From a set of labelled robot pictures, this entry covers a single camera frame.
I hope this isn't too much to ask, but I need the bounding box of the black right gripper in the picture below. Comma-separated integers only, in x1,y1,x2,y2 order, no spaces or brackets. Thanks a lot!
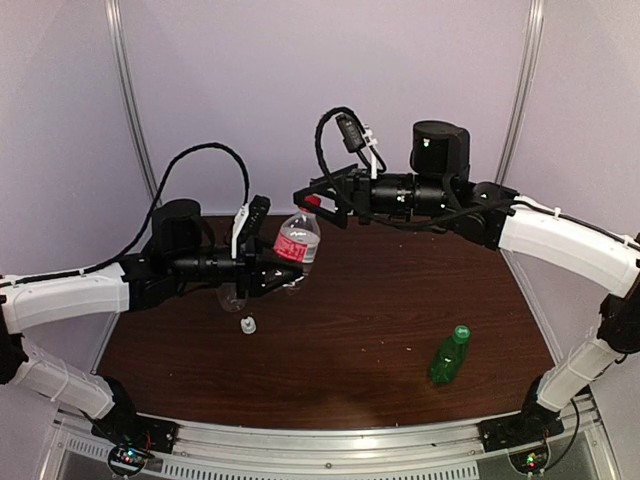
294,161,452,227

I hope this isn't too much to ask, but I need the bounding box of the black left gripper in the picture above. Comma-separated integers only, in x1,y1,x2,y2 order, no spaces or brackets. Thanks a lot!
169,233,302,298

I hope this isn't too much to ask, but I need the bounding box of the red bottle cap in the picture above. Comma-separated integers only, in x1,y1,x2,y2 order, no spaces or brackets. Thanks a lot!
305,195,321,207

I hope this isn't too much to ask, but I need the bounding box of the red label water bottle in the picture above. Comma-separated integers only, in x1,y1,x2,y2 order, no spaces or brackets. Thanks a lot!
274,208,321,294

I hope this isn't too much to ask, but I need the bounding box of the clear plastic bottle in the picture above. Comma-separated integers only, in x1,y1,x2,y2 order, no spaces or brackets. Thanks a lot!
216,283,245,313

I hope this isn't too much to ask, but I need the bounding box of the white flip bottle cap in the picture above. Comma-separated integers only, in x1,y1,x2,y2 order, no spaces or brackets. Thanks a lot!
240,316,257,335

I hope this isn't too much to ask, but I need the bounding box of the green plastic bottle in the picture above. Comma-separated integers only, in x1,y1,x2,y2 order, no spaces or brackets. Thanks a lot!
429,335,469,385

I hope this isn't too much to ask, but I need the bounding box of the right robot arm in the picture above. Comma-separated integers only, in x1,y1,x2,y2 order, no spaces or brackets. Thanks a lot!
293,120,639,442

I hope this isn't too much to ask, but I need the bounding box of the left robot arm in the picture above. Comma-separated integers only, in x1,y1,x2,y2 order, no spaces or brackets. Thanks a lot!
1,196,303,444

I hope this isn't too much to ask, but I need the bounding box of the left circuit board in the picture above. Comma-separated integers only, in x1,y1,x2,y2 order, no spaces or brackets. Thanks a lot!
107,446,147,476

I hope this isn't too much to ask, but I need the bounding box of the circuit board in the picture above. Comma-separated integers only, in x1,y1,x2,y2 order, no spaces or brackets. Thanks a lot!
107,446,147,476
509,447,550,476

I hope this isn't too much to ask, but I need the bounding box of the right circuit board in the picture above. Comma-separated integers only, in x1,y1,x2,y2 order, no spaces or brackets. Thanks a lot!
509,447,550,476

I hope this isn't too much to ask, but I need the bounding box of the right black braided cable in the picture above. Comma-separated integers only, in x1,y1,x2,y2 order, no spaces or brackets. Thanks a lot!
314,105,516,234

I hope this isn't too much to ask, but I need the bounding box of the black braided cable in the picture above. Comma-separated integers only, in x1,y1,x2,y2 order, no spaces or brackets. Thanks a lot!
0,143,251,289
314,105,516,234

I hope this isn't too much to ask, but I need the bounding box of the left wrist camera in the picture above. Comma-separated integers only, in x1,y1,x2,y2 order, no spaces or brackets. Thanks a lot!
230,195,271,260

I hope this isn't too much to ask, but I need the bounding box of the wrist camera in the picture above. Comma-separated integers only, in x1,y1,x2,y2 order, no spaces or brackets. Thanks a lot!
335,113,378,179
230,195,271,260

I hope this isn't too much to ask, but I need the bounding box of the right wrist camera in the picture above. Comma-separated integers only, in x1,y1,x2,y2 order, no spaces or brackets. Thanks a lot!
335,113,378,179

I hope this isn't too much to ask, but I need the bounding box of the left black braided cable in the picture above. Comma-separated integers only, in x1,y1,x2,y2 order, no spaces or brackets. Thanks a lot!
0,143,251,289

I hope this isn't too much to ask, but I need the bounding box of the front aluminium rail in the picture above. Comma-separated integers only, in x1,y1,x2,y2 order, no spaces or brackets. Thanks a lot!
49,394,611,480

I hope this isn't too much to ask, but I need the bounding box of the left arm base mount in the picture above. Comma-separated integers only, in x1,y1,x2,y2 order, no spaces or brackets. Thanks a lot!
87,377,178,454

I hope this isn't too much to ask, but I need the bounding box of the right aluminium frame post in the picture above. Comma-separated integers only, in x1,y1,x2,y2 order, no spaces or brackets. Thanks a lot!
495,0,546,184

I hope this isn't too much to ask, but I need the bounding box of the aluminium frame post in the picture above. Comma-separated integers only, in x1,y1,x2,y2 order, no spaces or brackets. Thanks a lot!
104,0,158,200
495,0,546,184

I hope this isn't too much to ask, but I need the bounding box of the left aluminium frame post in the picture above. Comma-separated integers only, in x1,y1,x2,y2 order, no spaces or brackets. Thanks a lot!
104,0,158,200

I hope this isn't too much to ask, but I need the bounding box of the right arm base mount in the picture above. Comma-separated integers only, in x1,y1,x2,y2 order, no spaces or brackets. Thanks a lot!
478,376,565,452

